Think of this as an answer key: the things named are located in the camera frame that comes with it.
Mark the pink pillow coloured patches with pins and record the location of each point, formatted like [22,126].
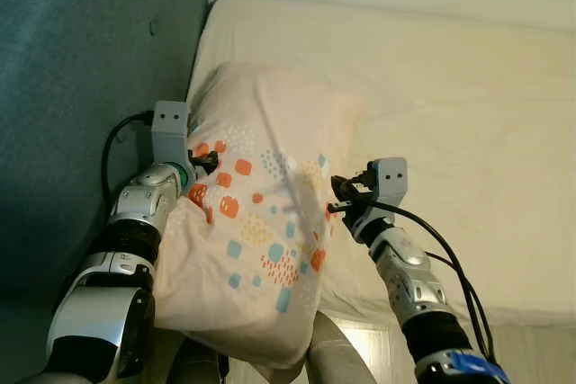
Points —
[261,222]

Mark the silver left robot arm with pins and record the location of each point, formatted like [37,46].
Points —
[126,240]

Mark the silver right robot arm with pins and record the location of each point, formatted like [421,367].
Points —
[414,285]

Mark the beige mattress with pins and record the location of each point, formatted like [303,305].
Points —
[468,132]

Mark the grey right robot leg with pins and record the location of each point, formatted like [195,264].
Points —
[337,352]

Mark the blue tape strip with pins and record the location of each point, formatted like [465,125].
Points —
[475,364]

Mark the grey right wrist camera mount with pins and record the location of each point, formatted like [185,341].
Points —
[389,184]

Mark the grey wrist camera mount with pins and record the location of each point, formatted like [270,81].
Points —
[171,137]
[389,184]

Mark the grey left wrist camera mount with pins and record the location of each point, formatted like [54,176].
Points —
[171,137]

